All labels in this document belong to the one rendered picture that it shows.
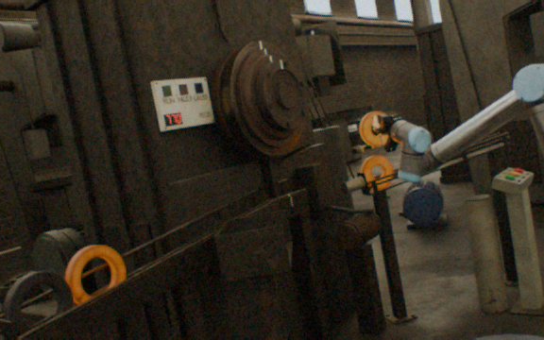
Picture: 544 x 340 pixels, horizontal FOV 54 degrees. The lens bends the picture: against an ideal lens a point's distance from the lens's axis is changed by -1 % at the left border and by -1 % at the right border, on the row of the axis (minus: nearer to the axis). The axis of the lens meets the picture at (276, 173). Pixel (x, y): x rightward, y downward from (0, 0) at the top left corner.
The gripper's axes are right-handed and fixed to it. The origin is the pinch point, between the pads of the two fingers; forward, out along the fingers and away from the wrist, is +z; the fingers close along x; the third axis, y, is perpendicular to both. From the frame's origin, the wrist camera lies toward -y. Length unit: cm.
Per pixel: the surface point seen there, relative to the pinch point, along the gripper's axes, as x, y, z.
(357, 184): 12.1, -25.1, -2.6
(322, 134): -67, -76, 227
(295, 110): 38.8, 15.4, -5.3
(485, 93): -176, -43, 143
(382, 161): -2.9, -18.5, 0.3
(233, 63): 62, 38, -6
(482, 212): -33, -39, -31
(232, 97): 65, 27, -12
